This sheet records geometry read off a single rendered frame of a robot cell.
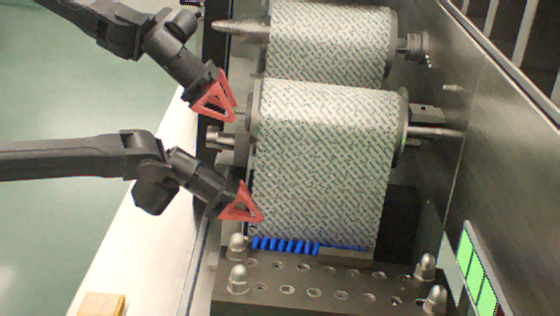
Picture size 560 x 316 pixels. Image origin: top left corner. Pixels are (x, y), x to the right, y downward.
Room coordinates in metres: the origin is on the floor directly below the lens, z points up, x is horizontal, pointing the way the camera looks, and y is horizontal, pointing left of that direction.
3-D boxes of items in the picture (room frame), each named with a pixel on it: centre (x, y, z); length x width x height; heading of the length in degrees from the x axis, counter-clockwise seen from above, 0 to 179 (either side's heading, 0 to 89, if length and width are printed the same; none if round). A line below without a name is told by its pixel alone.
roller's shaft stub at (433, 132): (1.15, -0.23, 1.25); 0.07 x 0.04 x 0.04; 92
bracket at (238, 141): (1.17, 0.11, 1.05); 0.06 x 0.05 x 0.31; 92
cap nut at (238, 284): (0.91, 0.05, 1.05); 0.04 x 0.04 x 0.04
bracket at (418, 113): (1.15, -0.23, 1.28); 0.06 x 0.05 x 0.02; 92
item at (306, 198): (1.08, -0.06, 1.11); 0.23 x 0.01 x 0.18; 92
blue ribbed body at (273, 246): (1.06, -0.06, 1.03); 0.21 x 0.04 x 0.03; 92
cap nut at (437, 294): (0.92, -0.27, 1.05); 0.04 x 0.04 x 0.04
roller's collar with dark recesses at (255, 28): (1.38, 0.10, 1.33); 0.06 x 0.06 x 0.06; 2
